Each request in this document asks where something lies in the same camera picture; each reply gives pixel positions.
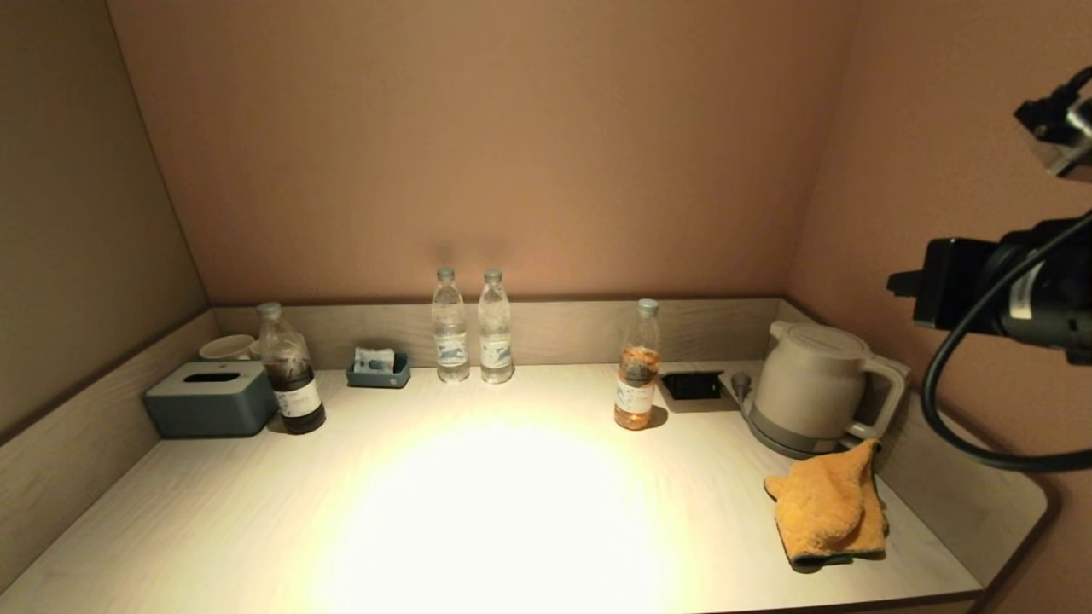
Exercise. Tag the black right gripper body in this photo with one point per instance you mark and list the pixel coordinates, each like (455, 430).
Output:
(955, 286)

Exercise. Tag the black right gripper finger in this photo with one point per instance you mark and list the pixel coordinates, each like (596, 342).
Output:
(903, 284)

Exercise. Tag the orange microfiber cloth grey edge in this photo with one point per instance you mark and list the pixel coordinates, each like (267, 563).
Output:
(832, 503)

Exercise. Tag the red black right robot arm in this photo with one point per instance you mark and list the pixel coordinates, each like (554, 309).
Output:
(1054, 290)

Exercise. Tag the white electric kettle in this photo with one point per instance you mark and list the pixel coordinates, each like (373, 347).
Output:
(806, 382)

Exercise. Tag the grey kettle power plug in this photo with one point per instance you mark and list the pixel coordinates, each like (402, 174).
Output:
(740, 382)

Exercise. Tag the grey kettle base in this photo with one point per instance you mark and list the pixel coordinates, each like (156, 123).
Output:
(785, 443)

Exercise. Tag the black recessed power socket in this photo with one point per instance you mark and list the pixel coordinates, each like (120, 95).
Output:
(691, 385)

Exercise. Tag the orange tea plastic bottle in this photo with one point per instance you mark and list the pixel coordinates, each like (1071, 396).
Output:
(636, 382)

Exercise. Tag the clear water bottle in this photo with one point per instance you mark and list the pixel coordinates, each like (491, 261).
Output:
(450, 339)
(495, 339)

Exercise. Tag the small blue tray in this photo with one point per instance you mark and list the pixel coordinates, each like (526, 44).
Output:
(377, 378)

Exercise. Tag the pale sachet packets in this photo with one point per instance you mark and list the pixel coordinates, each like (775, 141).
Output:
(373, 359)

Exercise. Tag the dark drink plastic bottle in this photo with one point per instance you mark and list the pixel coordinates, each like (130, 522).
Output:
(293, 390)

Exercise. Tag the white ceramic cup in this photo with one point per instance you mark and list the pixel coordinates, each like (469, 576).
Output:
(225, 346)

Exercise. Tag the grey-blue tissue box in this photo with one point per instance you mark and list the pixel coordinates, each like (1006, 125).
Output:
(209, 399)

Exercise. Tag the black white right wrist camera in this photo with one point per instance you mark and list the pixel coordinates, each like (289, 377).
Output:
(1062, 128)

